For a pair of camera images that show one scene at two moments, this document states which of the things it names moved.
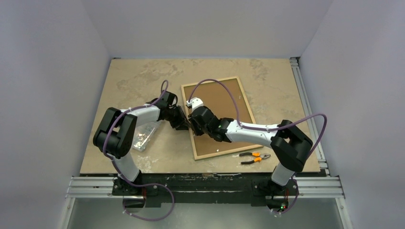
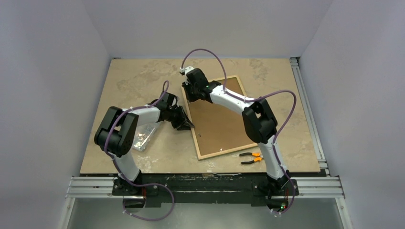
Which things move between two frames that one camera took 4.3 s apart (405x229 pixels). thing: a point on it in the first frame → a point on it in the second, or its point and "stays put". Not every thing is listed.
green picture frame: [216, 96] stays put
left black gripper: [181, 124] stays put
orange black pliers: [261, 156] stays put
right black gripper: [197, 124] → [191, 91]
